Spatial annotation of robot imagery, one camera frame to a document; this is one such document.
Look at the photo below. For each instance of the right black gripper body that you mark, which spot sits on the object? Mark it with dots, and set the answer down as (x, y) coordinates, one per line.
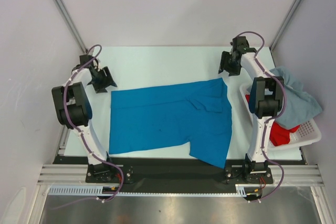
(232, 61)

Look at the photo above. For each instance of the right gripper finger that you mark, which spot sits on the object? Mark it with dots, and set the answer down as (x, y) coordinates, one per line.
(224, 62)
(234, 69)

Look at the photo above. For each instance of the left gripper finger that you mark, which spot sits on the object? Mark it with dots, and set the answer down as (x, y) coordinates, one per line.
(99, 85)
(107, 79)

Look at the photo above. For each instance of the right aluminium frame post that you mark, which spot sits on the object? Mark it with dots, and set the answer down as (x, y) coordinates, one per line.
(285, 24)

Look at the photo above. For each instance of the blue t shirt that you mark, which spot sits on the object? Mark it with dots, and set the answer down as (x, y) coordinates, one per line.
(198, 113)

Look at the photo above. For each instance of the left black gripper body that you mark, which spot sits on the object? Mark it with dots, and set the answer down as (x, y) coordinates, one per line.
(99, 75)

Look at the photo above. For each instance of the red t shirt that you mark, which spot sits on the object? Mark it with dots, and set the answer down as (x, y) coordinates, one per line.
(280, 135)

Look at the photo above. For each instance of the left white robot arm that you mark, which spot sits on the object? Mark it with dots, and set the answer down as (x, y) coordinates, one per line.
(74, 111)

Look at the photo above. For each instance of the white plastic basket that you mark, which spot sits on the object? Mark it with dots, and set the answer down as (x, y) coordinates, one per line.
(308, 132)

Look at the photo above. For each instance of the left aluminium frame post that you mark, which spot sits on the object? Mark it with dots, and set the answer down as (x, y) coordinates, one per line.
(60, 5)

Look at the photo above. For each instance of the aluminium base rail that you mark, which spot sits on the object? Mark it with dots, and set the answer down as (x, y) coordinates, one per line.
(294, 175)

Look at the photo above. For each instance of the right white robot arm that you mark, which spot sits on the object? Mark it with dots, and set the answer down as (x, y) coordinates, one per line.
(267, 100)

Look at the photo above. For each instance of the aluminium frame post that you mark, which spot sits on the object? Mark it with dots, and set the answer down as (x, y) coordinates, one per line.
(285, 24)
(60, 5)

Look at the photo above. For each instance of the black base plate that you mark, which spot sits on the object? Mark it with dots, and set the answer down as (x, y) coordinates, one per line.
(182, 176)

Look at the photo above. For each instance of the grey t shirt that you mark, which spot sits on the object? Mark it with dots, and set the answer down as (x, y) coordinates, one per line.
(301, 106)

